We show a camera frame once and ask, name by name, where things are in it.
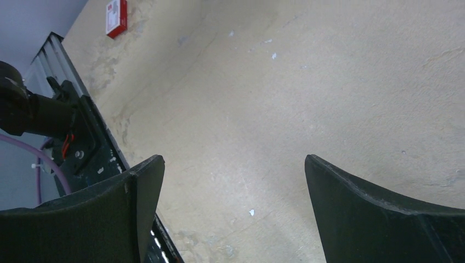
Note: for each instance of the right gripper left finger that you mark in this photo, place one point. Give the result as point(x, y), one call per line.
point(34, 234)

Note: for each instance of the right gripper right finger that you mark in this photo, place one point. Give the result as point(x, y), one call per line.
point(359, 221)

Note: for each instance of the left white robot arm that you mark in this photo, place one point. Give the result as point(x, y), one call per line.
point(23, 111)

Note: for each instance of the small red white tag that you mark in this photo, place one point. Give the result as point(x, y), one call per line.
point(116, 18)

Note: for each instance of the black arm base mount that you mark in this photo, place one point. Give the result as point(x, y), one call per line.
point(90, 158)

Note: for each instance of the aluminium frame rail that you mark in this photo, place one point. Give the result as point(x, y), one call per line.
point(52, 61)

